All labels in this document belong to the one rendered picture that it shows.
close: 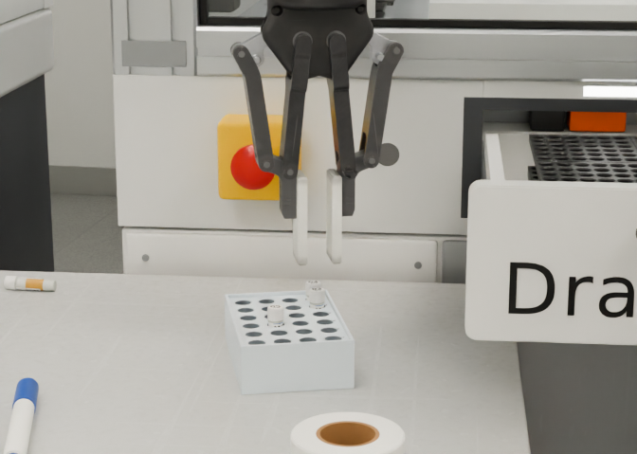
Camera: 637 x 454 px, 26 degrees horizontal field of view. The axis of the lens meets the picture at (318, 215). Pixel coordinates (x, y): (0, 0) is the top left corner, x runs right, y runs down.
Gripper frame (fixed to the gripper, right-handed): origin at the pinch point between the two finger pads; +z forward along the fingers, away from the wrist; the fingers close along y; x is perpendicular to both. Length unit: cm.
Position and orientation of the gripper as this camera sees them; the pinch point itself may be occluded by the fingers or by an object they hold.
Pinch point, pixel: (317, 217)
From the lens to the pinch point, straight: 107.7
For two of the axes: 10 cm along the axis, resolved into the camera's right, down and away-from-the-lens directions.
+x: 1.6, 2.5, -9.6
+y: -9.9, 0.4, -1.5
